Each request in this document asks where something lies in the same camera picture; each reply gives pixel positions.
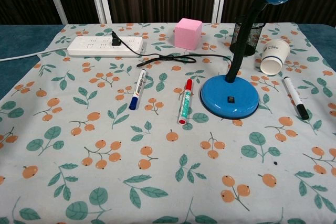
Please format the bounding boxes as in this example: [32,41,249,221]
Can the blue desk lamp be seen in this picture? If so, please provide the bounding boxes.
[200,0,300,119]

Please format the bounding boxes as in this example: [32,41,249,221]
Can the red-capped whiteboard marker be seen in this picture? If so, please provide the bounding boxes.
[177,78,194,126]

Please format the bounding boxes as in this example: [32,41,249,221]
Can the blue-capped whiteboard marker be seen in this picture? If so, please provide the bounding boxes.
[128,69,148,111]

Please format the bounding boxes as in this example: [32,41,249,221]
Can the floral orange-fruit tablecloth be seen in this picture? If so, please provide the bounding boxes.
[0,22,336,224]

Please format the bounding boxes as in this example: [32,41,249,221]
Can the pink cube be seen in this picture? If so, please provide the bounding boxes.
[174,18,203,51]

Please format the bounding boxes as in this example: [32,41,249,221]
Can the white power strip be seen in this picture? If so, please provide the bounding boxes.
[67,36,146,58]

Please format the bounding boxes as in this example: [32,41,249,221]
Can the black mesh pen holder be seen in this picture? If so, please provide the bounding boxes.
[229,15,265,56]

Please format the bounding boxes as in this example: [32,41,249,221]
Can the white light bulb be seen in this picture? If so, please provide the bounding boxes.
[259,39,291,75]

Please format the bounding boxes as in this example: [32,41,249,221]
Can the black-capped whiteboard marker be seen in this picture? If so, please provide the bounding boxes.
[282,76,310,120]

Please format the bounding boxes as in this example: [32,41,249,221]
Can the black power cable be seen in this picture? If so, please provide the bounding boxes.
[110,30,235,69]

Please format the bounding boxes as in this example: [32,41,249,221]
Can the white power strip cable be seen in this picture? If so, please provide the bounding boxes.
[0,47,69,62]

